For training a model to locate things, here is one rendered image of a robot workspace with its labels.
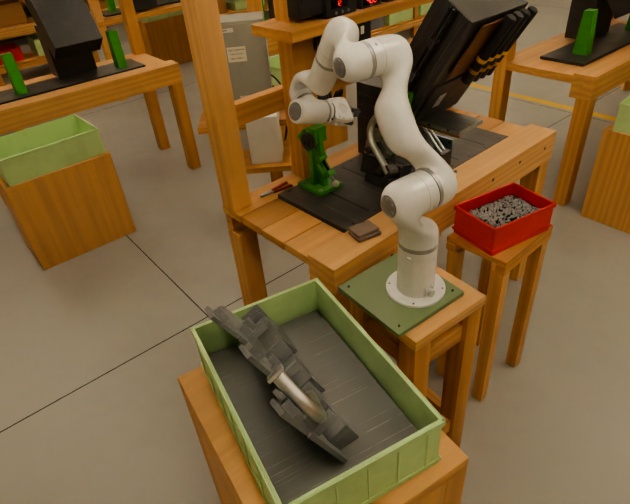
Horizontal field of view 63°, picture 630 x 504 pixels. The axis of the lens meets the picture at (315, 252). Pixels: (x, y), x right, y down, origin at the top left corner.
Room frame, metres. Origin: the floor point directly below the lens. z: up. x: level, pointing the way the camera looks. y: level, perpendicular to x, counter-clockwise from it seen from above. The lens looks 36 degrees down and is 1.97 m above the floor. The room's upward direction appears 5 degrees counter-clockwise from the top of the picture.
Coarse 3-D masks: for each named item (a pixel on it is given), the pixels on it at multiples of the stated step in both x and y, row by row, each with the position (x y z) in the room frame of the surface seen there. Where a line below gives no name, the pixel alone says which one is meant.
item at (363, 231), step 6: (366, 222) 1.59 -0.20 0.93; (348, 228) 1.56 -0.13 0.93; (354, 228) 1.55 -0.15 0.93; (360, 228) 1.55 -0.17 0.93; (366, 228) 1.55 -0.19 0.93; (372, 228) 1.54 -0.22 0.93; (378, 228) 1.54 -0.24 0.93; (354, 234) 1.53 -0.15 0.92; (360, 234) 1.51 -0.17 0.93; (366, 234) 1.52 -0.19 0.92; (372, 234) 1.53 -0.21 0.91; (378, 234) 1.53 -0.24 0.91; (360, 240) 1.50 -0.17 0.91
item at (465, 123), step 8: (440, 112) 2.08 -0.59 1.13; (448, 112) 2.07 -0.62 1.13; (456, 112) 2.06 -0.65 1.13; (424, 120) 2.01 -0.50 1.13; (432, 120) 2.00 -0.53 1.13; (440, 120) 1.99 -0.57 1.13; (448, 120) 1.99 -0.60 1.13; (456, 120) 1.98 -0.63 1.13; (464, 120) 1.97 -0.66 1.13; (472, 120) 1.96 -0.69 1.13; (480, 120) 1.96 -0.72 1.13; (432, 128) 1.97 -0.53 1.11; (440, 128) 1.94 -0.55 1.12; (448, 128) 1.91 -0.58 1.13; (456, 128) 1.90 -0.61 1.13; (464, 128) 1.89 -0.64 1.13; (472, 128) 1.92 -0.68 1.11; (456, 136) 1.88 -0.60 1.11
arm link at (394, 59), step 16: (384, 48) 1.39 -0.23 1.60; (400, 48) 1.41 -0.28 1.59; (384, 64) 1.38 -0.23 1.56; (400, 64) 1.39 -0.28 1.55; (384, 80) 1.41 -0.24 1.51; (400, 80) 1.37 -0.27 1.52; (384, 96) 1.35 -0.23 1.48; (400, 96) 1.33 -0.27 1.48; (384, 112) 1.32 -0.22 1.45; (400, 112) 1.31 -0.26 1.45; (384, 128) 1.31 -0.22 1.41; (400, 128) 1.29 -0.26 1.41; (416, 128) 1.30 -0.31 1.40; (400, 144) 1.28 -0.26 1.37; (416, 144) 1.28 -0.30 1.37; (416, 160) 1.29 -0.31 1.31; (432, 160) 1.27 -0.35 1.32; (432, 176) 1.24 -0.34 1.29; (448, 176) 1.24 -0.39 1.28; (448, 192) 1.22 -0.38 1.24
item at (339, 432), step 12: (276, 396) 0.75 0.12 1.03; (276, 408) 0.64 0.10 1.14; (288, 408) 0.64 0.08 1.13; (288, 420) 0.62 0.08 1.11; (300, 420) 0.67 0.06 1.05; (336, 420) 0.75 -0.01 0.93; (312, 432) 0.66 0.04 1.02; (324, 432) 0.73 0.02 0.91; (336, 432) 0.72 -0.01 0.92; (348, 432) 0.73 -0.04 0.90; (324, 444) 0.66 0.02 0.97; (336, 444) 0.71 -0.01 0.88; (348, 444) 0.73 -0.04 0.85; (336, 456) 0.67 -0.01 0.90
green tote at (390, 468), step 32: (320, 288) 1.21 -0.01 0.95; (288, 320) 1.19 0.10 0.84; (352, 320) 1.05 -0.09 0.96; (384, 352) 0.92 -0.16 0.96; (384, 384) 0.90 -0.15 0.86; (416, 416) 0.77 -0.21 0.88; (416, 448) 0.67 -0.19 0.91; (256, 480) 0.68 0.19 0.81; (352, 480) 0.59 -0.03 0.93; (384, 480) 0.63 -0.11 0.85
